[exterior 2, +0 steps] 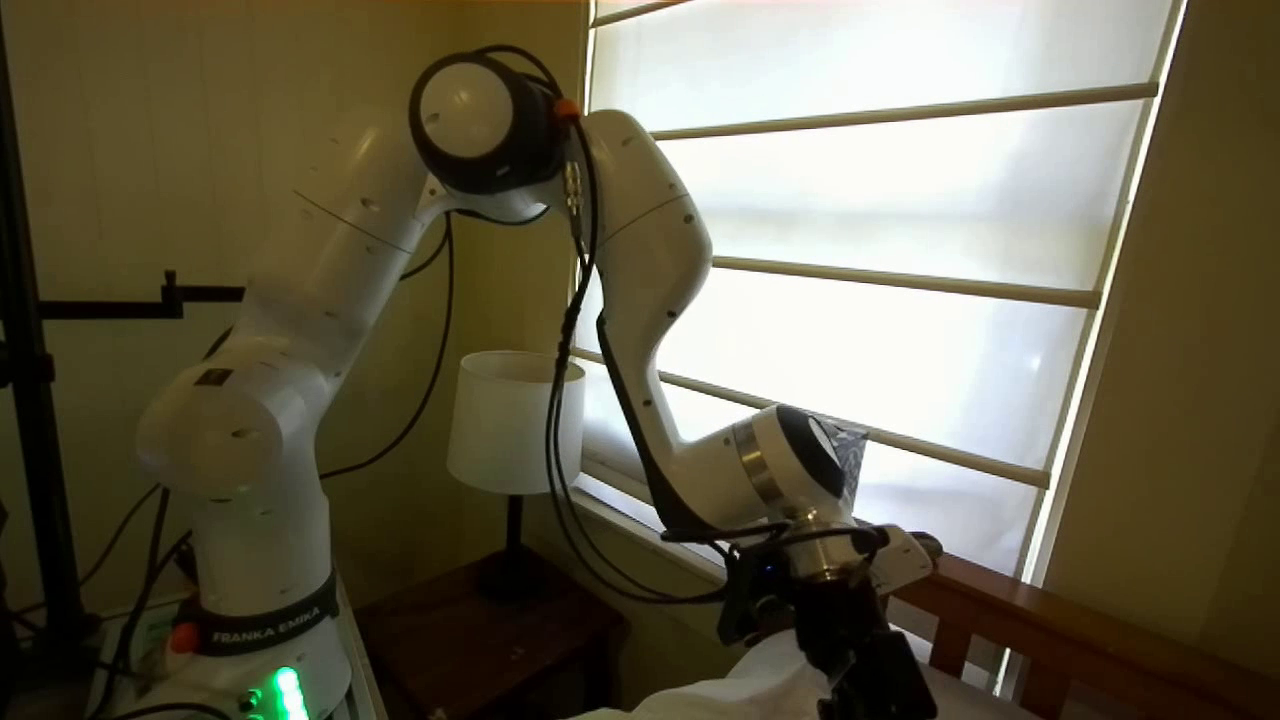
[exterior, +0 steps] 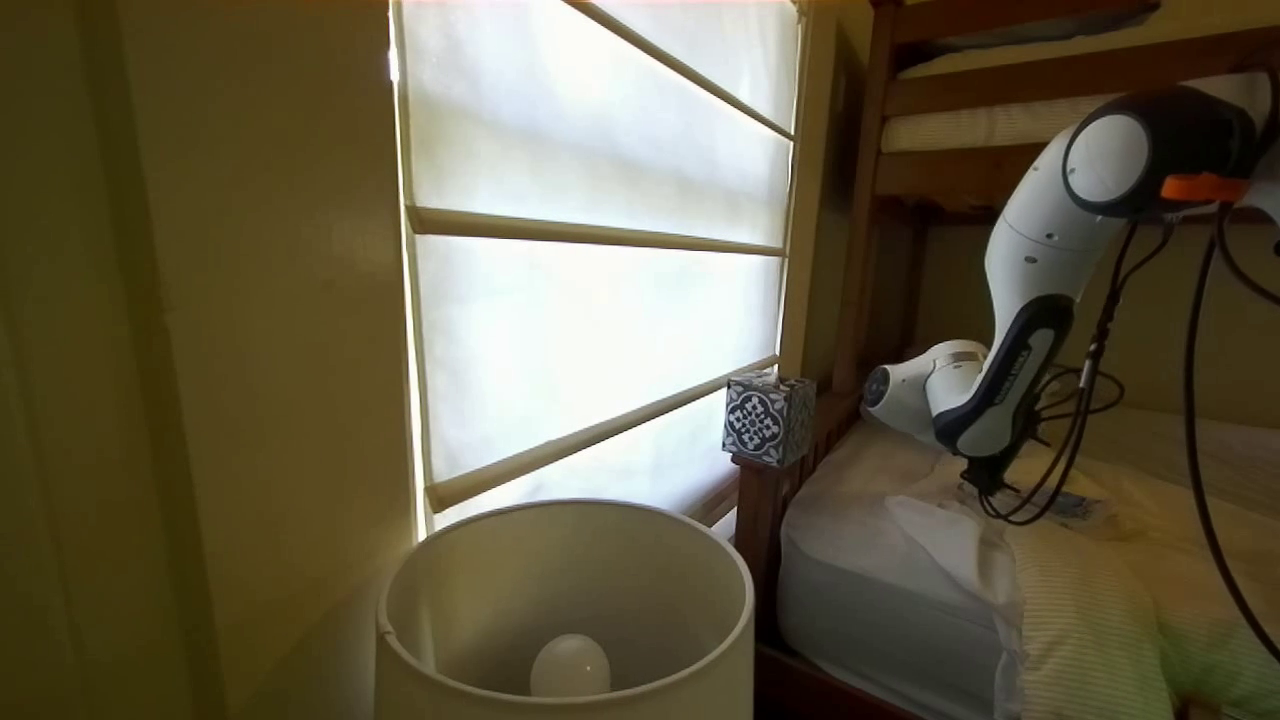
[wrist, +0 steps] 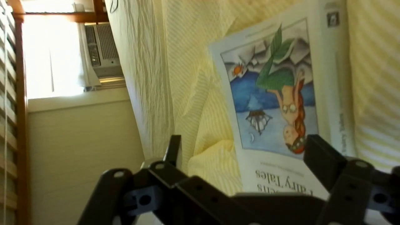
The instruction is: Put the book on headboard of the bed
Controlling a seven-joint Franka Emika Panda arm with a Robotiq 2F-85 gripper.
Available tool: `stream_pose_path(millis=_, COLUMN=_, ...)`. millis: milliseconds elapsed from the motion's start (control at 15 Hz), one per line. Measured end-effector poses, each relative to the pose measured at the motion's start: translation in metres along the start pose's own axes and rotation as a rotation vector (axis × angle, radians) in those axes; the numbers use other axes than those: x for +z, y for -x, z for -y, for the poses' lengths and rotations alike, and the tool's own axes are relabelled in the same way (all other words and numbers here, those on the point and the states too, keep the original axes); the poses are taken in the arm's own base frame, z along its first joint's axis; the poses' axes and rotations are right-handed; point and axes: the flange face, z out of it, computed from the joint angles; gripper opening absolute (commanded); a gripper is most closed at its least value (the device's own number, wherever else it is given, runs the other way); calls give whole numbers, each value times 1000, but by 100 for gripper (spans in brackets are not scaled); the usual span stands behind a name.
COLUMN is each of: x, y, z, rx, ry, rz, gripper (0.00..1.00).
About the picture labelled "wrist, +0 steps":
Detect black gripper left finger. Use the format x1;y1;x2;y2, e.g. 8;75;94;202
76;134;260;225

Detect fairy tales book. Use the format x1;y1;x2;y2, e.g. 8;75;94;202
210;0;355;199

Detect window air conditioner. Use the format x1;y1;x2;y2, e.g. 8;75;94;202
79;22;125;90

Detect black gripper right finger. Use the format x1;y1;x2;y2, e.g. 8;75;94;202
304;135;400;225

